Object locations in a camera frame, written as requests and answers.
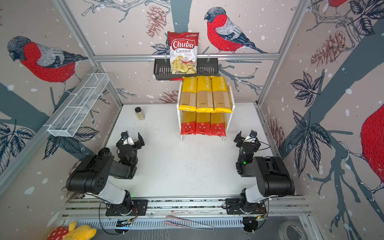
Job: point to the red pasta bag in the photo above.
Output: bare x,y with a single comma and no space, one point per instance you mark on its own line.
218,124
203,124
188,123

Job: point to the yellow plush toy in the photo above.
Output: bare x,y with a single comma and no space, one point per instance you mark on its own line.
84,232

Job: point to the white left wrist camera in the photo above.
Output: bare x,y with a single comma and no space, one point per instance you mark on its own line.
128,141

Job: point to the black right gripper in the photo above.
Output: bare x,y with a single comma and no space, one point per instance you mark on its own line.
240,139

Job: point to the large spice jar black lid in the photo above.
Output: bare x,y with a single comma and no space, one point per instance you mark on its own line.
104,152

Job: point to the yellow spaghetti bag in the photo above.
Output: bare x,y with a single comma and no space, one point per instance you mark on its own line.
205,103
188,95
221,95

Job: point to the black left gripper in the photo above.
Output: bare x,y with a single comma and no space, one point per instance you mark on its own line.
140,140

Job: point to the black hanging wire basket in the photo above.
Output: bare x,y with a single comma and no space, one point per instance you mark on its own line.
177,69

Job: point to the white wire mesh basket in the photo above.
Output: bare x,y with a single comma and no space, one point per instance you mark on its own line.
81,101

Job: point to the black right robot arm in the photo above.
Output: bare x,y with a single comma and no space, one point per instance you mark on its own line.
272,177

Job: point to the metal base rail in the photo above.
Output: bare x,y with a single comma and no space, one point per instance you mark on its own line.
150,214

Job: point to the red strawberry plush toy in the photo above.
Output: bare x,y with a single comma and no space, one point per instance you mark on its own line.
58,233

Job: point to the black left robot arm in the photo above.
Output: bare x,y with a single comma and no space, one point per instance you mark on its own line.
91,176

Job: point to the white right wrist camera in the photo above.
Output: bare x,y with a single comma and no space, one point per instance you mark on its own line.
249,139

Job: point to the Chuba cassava chips bag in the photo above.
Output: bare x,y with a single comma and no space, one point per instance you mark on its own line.
183,46

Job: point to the white tape roll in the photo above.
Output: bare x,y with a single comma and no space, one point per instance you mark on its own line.
291,230

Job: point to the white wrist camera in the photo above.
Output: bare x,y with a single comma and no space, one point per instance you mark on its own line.
249,139
128,141

